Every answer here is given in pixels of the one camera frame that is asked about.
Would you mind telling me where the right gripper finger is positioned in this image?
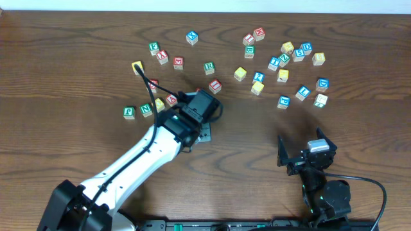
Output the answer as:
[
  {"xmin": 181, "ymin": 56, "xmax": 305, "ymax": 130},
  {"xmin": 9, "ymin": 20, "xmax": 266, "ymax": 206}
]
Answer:
[
  {"xmin": 277, "ymin": 135, "xmax": 289, "ymax": 166},
  {"xmin": 316, "ymin": 127, "xmax": 337, "ymax": 151}
]

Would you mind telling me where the yellow O block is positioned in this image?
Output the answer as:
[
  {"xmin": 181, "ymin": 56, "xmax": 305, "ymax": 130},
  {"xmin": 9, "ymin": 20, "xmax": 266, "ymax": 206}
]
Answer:
[{"xmin": 155, "ymin": 98, "xmax": 165, "ymax": 112}]

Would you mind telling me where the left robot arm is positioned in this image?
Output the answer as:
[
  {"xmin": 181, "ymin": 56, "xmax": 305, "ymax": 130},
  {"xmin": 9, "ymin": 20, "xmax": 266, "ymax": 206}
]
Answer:
[{"xmin": 37, "ymin": 90, "xmax": 223, "ymax": 231}]

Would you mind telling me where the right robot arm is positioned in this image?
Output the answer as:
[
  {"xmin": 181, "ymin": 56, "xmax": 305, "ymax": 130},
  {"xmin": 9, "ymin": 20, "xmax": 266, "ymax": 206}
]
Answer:
[{"xmin": 277, "ymin": 128, "xmax": 351, "ymax": 228}]

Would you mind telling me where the red I block centre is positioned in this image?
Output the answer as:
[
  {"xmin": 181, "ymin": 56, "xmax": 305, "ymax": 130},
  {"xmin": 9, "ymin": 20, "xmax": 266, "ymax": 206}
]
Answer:
[{"xmin": 209, "ymin": 79, "xmax": 222, "ymax": 94}]

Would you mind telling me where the red i block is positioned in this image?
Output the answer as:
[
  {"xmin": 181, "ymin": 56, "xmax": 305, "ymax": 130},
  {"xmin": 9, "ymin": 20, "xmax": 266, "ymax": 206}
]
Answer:
[
  {"xmin": 209, "ymin": 79, "xmax": 222, "ymax": 94},
  {"xmin": 243, "ymin": 33, "xmax": 255, "ymax": 46}
]

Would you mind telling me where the red A block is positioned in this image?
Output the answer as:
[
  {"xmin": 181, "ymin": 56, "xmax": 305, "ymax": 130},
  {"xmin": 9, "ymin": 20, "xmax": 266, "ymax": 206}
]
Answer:
[{"xmin": 166, "ymin": 94, "xmax": 178, "ymax": 107}]

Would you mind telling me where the green white block right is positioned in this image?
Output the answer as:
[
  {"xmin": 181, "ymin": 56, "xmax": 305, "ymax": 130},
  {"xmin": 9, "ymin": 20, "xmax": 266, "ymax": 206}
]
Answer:
[{"xmin": 314, "ymin": 94, "xmax": 328, "ymax": 108}]

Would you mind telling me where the green R block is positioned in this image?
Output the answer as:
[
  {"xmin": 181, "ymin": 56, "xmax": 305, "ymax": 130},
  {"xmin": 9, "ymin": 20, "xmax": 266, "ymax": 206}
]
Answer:
[{"xmin": 204, "ymin": 62, "xmax": 215, "ymax": 75}]

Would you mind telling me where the blue L block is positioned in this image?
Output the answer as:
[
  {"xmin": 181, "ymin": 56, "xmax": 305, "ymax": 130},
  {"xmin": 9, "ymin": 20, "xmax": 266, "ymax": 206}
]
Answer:
[{"xmin": 295, "ymin": 85, "xmax": 311, "ymax": 101}]

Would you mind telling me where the blue P block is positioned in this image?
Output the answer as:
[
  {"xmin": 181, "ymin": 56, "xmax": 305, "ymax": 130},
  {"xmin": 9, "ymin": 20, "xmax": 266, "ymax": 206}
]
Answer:
[{"xmin": 277, "ymin": 96, "xmax": 290, "ymax": 109}]

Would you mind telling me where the red E block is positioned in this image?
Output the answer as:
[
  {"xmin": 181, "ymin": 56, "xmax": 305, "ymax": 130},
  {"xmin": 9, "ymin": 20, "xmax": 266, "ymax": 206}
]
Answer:
[{"xmin": 173, "ymin": 56, "xmax": 184, "ymax": 70}]

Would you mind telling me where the red U block left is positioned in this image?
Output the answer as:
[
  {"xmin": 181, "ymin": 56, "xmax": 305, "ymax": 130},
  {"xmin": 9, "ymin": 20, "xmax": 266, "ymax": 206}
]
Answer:
[{"xmin": 148, "ymin": 80, "xmax": 158, "ymax": 94}]

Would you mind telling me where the blue D block right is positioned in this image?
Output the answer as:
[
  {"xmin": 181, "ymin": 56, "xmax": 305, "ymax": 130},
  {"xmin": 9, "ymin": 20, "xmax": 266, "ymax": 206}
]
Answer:
[{"xmin": 315, "ymin": 78, "xmax": 329, "ymax": 92}]

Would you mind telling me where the blue d block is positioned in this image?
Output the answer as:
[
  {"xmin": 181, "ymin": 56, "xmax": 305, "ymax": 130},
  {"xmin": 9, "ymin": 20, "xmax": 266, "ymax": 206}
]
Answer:
[
  {"xmin": 315, "ymin": 78, "xmax": 329, "ymax": 92},
  {"xmin": 300, "ymin": 42, "xmax": 313, "ymax": 56}
]

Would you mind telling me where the yellow block centre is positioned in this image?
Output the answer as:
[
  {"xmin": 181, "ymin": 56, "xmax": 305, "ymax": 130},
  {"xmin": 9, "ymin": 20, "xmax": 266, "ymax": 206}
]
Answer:
[{"xmin": 234, "ymin": 67, "xmax": 247, "ymax": 81}]

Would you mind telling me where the green N block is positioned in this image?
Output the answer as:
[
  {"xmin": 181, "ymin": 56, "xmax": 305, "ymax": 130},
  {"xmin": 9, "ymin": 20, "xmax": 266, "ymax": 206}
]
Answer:
[{"xmin": 139, "ymin": 103, "xmax": 153, "ymax": 117}]

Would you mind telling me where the yellow block below 2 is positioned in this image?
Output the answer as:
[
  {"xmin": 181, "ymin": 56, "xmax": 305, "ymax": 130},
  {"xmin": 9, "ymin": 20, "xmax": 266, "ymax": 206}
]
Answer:
[{"xmin": 251, "ymin": 81, "xmax": 264, "ymax": 96}]

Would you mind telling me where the blue 2 block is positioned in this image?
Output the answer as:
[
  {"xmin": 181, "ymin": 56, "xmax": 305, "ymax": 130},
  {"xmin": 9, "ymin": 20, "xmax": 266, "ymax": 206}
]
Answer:
[{"xmin": 252, "ymin": 72, "xmax": 265, "ymax": 83}]

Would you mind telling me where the blue X block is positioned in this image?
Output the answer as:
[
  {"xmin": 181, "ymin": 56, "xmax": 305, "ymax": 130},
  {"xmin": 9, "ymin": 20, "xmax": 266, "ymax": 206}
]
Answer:
[{"xmin": 186, "ymin": 31, "xmax": 198, "ymax": 46}]

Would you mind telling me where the yellow K block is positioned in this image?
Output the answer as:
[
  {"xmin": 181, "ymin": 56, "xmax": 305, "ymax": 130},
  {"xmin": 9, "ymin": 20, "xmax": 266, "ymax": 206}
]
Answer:
[{"xmin": 277, "ymin": 69, "xmax": 289, "ymax": 83}]

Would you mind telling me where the green J block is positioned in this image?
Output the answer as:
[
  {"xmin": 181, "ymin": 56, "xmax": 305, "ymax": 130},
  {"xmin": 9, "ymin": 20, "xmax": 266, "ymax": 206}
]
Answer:
[{"xmin": 123, "ymin": 107, "xmax": 136, "ymax": 119}]

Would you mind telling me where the green B block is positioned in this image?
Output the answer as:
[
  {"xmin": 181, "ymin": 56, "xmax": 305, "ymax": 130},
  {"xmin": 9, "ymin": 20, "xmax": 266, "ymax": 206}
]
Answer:
[{"xmin": 244, "ymin": 46, "xmax": 256, "ymax": 58}]

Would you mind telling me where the green F block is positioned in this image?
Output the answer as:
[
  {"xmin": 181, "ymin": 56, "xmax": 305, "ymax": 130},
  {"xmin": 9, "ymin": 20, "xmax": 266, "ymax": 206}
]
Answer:
[{"xmin": 149, "ymin": 42, "xmax": 160, "ymax": 56}]

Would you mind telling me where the yellow block far left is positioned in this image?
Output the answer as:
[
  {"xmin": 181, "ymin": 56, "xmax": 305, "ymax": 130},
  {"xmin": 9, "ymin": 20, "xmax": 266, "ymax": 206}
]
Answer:
[{"xmin": 132, "ymin": 61, "xmax": 144, "ymax": 75}]

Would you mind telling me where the yellow 8 block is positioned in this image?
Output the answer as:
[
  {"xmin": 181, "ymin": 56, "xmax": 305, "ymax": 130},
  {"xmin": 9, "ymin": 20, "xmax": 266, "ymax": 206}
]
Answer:
[{"xmin": 312, "ymin": 53, "xmax": 326, "ymax": 66}]

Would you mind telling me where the red I block top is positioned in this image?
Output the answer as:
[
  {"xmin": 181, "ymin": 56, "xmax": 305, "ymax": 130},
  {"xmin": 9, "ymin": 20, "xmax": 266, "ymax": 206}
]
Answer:
[{"xmin": 243, "ymin": 33, "xmax": 255, "ymax": 46}]

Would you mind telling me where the blue 5 block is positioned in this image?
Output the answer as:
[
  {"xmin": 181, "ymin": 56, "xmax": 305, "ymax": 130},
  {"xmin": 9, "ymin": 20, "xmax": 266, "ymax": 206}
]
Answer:
[{"xmin": 292, "ymin": 49, "xmax": 305, "ymax": 62}]

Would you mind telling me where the green Z block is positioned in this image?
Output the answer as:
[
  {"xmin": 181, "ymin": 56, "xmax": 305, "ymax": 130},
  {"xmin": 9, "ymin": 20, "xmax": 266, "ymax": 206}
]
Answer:
[{"xmin": 278, "ymin": 53, "xmax": 290, "ymax": 67}]

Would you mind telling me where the blue T block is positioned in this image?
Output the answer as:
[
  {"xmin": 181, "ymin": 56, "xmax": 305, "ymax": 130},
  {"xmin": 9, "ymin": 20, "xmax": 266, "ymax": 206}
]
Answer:
[{"xmin": 268, "ymin": 56, "xmax": 280, "ymax": 71}]

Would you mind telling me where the blue D block top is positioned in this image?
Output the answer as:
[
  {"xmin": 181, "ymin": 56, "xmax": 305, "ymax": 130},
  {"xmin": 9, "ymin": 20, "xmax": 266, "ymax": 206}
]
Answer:
[{"xmin": 300, "ymin": 42, "xmax": 313, "ymax": 56}]

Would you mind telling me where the red H block top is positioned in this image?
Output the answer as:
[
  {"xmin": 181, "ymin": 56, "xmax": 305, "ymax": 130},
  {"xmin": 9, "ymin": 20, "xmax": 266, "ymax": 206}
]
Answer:
[{"xmin": 253, "ymin": 27, "xmax": 266, "ymax": 42}]

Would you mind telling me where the yellow block top right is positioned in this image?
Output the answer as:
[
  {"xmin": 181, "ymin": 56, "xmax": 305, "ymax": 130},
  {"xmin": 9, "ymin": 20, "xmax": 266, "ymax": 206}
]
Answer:
[{"xmin": 281, "ymin": 41, "xmax": 294, "ymax": 55}]

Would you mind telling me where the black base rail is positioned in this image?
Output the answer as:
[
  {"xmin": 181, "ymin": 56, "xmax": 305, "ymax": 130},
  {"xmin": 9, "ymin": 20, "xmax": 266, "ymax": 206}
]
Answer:
[{"xmin": 136, "ymin": 218, "xmax": 379, "ymax": 231}]

